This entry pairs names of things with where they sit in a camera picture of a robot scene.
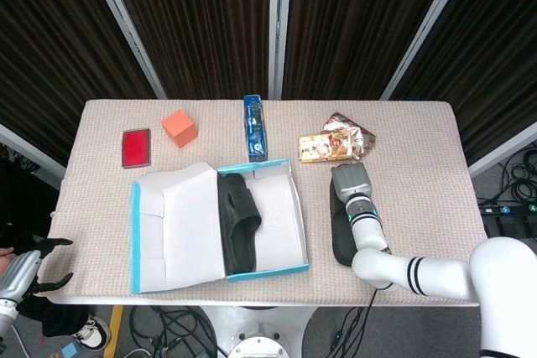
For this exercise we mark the yellow snack packet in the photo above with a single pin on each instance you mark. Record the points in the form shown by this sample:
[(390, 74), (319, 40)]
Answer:
[(319, 148)]

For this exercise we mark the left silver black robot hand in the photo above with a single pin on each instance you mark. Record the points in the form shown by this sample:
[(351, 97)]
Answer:
[(21, 274)]

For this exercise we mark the silver red snack bag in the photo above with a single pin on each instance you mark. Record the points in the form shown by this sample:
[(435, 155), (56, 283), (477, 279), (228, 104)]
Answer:
[(361, 138)]

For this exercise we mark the red flat case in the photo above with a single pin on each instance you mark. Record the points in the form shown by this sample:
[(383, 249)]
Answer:
[(136, 148)]

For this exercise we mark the light blue shoe box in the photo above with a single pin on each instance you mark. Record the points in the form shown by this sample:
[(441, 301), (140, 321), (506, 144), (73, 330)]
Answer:
[(189, 232)]

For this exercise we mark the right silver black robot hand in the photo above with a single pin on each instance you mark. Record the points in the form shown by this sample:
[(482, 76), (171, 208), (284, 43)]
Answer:
[(352, 182)]

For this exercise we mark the orange cube block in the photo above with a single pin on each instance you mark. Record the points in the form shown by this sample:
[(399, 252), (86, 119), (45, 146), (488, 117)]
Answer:
[(180, 129)]

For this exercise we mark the black white sneaker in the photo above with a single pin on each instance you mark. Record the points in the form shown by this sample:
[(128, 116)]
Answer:
[(94, 333)]

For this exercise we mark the beige woven table cloth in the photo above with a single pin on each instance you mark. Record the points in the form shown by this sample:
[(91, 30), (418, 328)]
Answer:
[(419, 165)]

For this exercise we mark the long blue box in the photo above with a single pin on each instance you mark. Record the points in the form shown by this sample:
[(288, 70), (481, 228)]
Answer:
[(256, 127)]

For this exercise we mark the person's bare hand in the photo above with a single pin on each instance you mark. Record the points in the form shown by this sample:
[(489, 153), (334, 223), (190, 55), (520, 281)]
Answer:
[(5, 259)]

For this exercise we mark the grey metal partition post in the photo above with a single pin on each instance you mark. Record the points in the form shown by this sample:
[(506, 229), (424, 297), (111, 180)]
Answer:
[(428, 27), (126, 27), (29, 150), (279, 27), (503, 150)]

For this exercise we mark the black slipper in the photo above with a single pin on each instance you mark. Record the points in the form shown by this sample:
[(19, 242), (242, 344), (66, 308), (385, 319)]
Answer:
[(239, 232), (340, 236)]

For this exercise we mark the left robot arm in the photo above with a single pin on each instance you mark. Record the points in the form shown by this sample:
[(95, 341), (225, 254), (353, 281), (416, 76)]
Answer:
[(7, 316)]

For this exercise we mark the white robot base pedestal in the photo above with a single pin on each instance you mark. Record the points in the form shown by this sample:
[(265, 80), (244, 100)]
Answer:
[(260, 316)]

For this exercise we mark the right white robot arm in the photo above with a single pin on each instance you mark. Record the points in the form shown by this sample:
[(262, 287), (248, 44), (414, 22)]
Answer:
[(440, 278)]

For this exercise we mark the light blue square block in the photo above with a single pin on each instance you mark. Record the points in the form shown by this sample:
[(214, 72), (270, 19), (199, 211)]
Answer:
[(71, 349)]

